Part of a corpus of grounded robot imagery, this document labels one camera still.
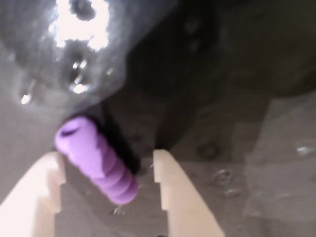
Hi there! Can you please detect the black glossy mat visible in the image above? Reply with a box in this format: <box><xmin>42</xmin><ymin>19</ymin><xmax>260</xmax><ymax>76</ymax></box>
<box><xmin>0</xmin><ymin>0</ymin><xmax>316</xmax><ymax>237</ymax></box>

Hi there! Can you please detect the purple ribbed pen grip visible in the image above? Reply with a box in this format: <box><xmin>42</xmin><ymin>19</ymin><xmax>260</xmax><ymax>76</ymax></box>
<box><xmin>54</xmin><ymin>116</ymin><xmax>141</xmax><ymax>205</ymax></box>

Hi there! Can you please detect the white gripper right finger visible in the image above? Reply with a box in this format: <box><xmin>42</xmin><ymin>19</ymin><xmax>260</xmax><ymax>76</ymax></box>
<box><xmin>153</xmin><ymin>149</ymin><xmax>226</xmax><ymax>237</ymax></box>

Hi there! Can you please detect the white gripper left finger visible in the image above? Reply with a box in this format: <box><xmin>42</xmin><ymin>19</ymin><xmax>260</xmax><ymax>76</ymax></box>
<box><xmin>0</xmin><ymin>151</ymin><xmax>66</xmax><ymax>237</ymax></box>

